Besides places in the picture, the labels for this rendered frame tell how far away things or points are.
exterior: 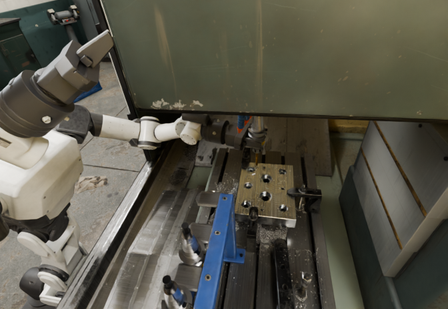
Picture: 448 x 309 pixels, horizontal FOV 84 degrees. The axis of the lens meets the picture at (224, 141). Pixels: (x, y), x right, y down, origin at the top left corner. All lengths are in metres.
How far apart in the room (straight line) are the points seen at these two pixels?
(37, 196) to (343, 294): 1.18
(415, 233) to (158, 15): 0.79
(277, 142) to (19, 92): 1.49
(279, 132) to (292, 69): 1.41
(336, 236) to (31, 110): 1.32
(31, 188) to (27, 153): 0.34
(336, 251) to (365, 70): 1.10
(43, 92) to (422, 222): 0.86
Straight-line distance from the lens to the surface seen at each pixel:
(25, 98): 0.47
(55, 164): 0.91
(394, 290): 1.09
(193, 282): 0.62
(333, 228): 1.46
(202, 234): 0.67
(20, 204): 0.89
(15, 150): 0.54
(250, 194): 1.03
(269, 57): 0.37
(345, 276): 1.35
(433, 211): 0.79
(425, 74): 0.43
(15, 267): 2.61
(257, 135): 0.80
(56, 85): 0.45
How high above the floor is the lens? 1.78
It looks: 38 degrees down
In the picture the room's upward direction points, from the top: 5 degrees counter-clockwise
